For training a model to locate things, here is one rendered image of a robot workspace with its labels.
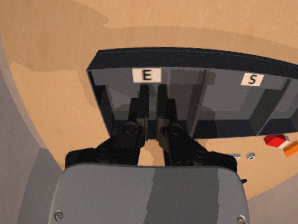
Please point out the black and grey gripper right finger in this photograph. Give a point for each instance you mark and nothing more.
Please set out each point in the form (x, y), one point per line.
(183, 150)

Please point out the dark grey rack of bins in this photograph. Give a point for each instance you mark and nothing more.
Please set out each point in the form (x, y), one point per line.
(193, 75)

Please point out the white domino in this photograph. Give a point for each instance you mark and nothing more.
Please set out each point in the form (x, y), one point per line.
(237, 156)

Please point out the grey hex nut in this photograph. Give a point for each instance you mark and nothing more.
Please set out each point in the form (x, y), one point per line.
(250, 156)

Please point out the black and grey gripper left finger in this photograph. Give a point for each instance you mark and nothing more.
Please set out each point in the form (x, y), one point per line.
(123, 147)

